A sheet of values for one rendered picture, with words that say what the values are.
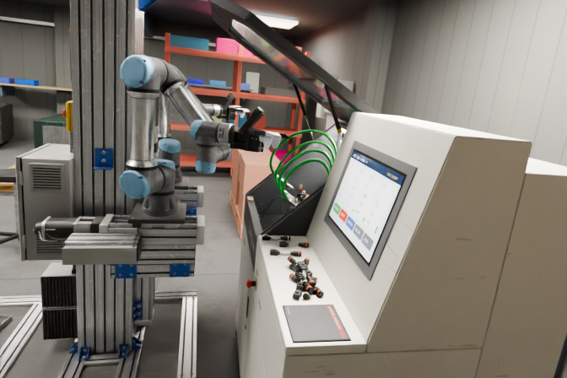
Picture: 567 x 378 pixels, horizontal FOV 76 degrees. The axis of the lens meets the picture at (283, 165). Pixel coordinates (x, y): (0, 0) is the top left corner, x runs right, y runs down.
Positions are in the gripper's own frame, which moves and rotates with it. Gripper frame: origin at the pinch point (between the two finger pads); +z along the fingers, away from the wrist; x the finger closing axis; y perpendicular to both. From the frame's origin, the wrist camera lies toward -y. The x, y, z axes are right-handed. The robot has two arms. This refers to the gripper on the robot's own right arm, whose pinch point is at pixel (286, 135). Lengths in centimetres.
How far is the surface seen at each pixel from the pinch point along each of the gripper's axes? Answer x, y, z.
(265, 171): -238, 39, -66
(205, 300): -123, 130, -70
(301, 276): 6.7, 46.2, 12.8
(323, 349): 34, 54, 24
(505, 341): 13, 50, 75
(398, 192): 19.2, 11.9, 38.0
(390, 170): 11.3, 6.5, 35.6
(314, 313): 22, 51, 20
